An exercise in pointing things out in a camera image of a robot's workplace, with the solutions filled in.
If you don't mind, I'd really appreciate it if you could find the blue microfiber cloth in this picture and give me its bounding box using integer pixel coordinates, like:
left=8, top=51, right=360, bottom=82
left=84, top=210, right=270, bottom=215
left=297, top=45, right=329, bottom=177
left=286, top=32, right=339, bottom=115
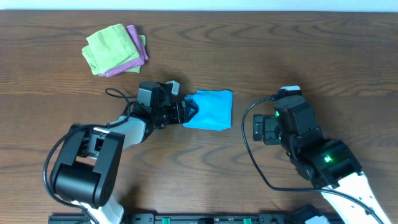
left=183, top=90, right=233, bottom=131

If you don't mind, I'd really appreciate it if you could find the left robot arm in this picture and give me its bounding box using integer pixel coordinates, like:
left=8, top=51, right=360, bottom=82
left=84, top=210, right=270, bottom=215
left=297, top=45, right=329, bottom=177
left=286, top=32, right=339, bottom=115
left=42, top=81, right=198, bottom=223

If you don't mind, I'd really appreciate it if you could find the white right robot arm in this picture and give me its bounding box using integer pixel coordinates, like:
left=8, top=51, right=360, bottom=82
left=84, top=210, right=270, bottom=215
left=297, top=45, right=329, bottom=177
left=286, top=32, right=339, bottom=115
left=253, top=112, right=390, bottom=223

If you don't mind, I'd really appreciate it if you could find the pink folded cloth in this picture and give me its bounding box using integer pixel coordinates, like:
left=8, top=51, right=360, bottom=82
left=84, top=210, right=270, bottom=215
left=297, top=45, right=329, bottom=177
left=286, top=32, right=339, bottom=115
left=100, top=25, right=149, bottom=77

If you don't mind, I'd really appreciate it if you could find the green folded cloth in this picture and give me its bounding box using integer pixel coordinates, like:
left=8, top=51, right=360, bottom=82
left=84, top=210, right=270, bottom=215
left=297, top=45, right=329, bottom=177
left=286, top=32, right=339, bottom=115
left=82, top=24, right=136, bottom=76

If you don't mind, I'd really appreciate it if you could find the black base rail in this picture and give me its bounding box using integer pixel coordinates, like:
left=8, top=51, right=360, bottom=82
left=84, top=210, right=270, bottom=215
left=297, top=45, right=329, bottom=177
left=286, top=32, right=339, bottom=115
left=48, top=212, right=343, bottom=224

